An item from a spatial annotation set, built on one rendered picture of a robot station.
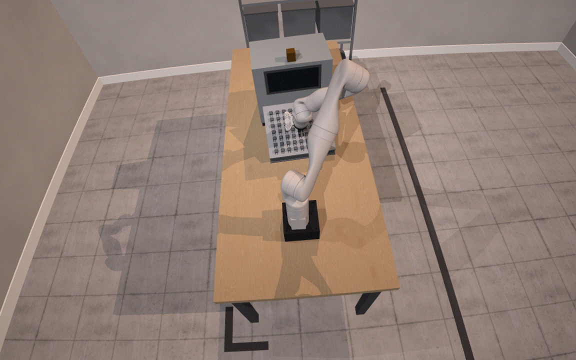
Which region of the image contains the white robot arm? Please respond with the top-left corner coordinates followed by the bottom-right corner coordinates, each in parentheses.
top-left (280, 59), bottom-right (370, 230)

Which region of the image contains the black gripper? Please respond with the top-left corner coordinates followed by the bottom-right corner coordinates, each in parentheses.
top-left (294, 125), bottom-right (307, 137)

